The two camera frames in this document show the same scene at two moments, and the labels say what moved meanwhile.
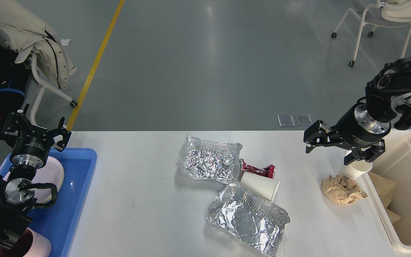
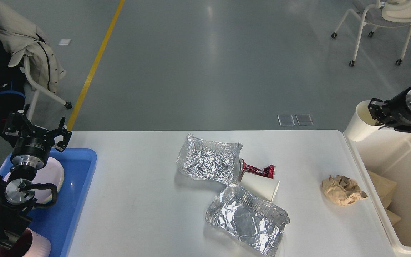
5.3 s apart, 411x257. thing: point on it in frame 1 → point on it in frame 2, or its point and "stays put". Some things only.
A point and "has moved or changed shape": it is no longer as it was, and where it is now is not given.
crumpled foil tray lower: (258, 223) stays put
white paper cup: (356, 168) has moved or changed shape
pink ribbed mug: (33, 244) stays put
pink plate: (51, 172) stays put
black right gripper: (356, 129) → (405, 111)
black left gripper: (31, 151) stays put
